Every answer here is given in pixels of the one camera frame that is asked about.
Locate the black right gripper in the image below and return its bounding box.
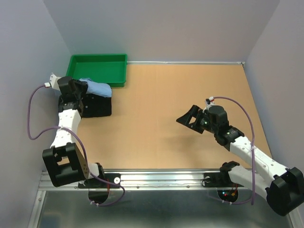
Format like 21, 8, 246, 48
176, 104, 218, 134

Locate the light blue long sleeve shirt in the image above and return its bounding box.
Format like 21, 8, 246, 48
79, 78, 112, 98

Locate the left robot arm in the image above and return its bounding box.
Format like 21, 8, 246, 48
42, 74, 106, 187

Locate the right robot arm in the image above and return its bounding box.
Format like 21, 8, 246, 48
176, 105, 304, 216

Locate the folded black shirt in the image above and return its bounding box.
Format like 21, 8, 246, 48
82, 94, 112, 118

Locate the green plastic tray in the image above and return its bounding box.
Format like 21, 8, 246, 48
66, 54, 128, 87

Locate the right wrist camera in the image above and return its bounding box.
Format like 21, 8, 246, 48
203, 96, 215, 112

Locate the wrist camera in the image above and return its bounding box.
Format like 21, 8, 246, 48
44, 73, 61, 91
203, 96, 215, 112

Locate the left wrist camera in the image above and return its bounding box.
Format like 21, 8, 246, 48
44, 73, 61, 91

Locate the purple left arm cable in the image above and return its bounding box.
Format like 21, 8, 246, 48
28, 83, 126, 207

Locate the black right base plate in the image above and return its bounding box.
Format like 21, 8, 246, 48
201, 172, 236, 188

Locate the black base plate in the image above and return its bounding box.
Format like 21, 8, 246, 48
201, 172, 236, 188
77, 172, 121, 189

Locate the aluminium mounting rail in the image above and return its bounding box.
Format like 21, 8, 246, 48
38, 169, 292, 191

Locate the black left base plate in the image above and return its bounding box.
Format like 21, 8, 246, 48
77, 172, 121, 189

